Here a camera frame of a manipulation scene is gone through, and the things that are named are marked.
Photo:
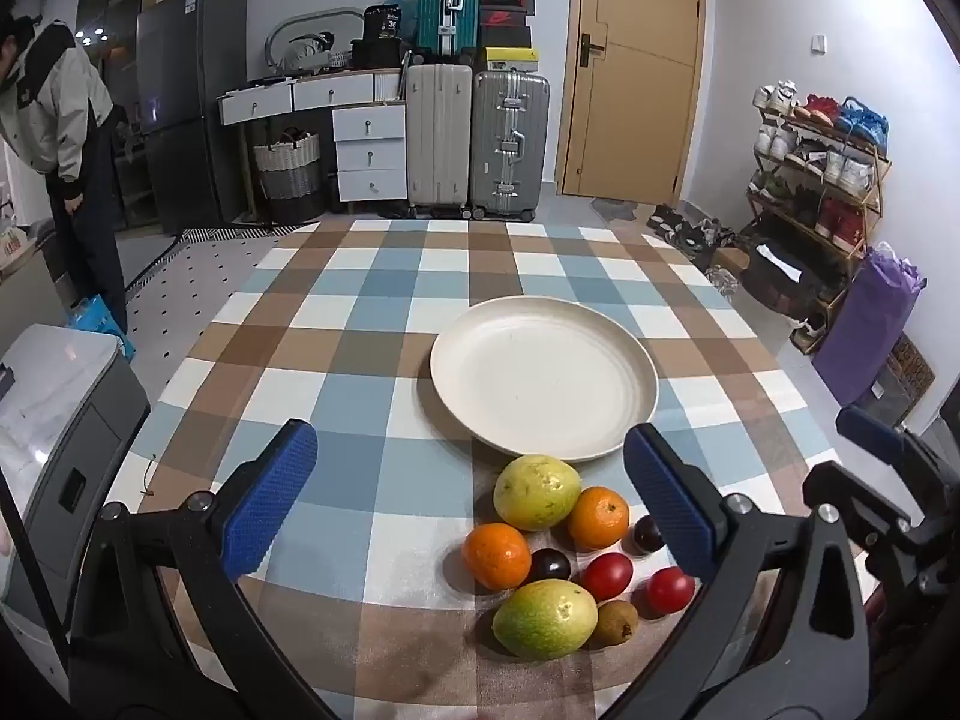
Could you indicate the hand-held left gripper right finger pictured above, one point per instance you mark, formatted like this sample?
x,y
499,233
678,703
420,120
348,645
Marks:
x,y
671,495

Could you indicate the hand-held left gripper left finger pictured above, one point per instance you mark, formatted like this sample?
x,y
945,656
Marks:
x,y
274,499

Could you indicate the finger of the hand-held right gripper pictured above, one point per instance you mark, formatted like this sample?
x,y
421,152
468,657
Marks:
x,y
866,429
847,491

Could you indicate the orange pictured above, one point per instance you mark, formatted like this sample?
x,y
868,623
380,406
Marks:
x,y
495,555
598,517

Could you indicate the red tomato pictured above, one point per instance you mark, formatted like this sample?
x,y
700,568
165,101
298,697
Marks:
x,y
669,590
606,575

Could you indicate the yellow-green mango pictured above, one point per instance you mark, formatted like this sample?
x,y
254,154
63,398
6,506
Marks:
x,y
536,491

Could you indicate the brown kiwi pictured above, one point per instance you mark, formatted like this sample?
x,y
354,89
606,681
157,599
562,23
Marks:
x,y
615,622

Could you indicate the cream round plate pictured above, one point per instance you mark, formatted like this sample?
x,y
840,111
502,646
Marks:
x,y
544,379

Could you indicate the green mango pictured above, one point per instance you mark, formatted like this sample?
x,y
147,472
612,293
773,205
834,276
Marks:
x,y
545,619

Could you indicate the dark plum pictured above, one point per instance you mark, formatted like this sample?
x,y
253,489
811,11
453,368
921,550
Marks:
x,y
550,565
646,534

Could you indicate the purple bag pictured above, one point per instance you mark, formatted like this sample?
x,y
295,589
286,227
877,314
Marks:
x,y
866,322

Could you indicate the checked tablecloth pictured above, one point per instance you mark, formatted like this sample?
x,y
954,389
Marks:
x,y
360,360

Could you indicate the cardboard box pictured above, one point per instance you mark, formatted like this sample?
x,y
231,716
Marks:
x,y
731,261

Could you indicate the white printer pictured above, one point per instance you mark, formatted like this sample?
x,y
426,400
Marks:
x,y
60,427

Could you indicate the wooden shoe rack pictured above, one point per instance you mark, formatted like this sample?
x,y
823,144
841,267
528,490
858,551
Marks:
x,y
817,202

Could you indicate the blue box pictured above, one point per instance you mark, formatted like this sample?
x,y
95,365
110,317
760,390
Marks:
x,y
94,315

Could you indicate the pile of shoes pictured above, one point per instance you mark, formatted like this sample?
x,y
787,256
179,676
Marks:
x,y
690,232

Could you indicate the striped rug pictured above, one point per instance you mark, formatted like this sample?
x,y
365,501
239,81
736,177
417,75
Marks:
x,y
232,232

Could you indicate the grey floor mat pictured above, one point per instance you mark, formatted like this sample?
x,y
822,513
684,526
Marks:
x,y
613,210

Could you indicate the woven basket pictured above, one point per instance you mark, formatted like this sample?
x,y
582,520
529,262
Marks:
x,y
289,176

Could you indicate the white desk with drawers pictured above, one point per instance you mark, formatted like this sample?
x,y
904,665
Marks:
x,y
367,142

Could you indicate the silver suitcase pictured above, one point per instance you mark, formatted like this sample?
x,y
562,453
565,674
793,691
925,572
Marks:
x,y
510,142

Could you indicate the beige suitcase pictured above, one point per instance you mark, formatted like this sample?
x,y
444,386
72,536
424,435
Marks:
x,y
439,135

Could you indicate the grey refrigerator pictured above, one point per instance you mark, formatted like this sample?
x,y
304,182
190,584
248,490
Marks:
x,y
187,90

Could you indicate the wooden door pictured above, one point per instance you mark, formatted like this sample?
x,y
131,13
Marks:
x,y
630,67

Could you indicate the black bag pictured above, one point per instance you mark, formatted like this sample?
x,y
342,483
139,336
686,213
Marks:
x,y
384,24

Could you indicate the stack of dark shoe boxes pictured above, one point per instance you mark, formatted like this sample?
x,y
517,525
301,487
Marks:
x,y
506,19

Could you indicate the grey curved frame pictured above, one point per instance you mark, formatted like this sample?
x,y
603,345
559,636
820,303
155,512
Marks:
x,y
315,15

